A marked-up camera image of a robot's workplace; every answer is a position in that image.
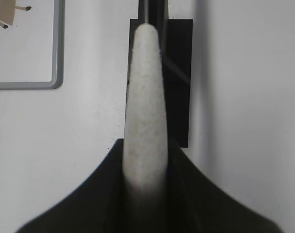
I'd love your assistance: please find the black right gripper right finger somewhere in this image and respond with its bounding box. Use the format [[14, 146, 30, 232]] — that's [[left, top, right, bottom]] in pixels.
[[168, 140, 281, 233]]

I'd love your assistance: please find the white grey-rimmed cutting board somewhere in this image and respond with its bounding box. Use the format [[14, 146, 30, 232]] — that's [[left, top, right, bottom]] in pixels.
[[0, 0, 65, 90]]

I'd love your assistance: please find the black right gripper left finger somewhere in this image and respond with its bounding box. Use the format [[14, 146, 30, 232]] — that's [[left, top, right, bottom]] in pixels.
[[18, 139, 125, 233]]

